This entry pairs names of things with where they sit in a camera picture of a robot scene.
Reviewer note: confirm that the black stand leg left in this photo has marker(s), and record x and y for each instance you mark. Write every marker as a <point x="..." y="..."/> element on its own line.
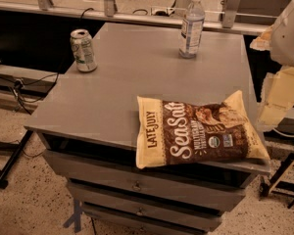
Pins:
<point x="15" y="149"/>

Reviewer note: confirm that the black yellow stand right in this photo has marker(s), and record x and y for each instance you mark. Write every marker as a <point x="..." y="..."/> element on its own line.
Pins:
<point x="276" y="181"/>

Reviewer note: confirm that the Late July chips bag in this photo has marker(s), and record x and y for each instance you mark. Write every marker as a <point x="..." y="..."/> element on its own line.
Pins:
<point x="173" y="133"/>

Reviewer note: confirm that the clear plastic water bottle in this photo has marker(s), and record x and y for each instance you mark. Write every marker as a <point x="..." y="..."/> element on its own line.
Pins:
<point x="191" y="29"/>

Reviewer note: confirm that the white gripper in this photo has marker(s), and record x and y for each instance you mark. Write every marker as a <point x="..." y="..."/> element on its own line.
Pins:
<point x="289" y="38"/>

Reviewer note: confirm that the white power strip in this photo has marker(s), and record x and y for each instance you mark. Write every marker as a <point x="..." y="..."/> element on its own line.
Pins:
<point x="162" y="11"/>

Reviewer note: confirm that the metal window rail frame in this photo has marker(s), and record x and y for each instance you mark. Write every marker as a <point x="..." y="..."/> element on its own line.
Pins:
<point x="117" y="11"/>

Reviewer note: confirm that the grey drawer cabinet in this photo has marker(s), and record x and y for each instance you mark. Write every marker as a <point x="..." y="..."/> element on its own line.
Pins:
<point x="89" y="124"/>

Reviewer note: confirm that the green soda can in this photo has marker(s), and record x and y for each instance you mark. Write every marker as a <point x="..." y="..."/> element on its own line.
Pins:
<point x="81" y="44"/>

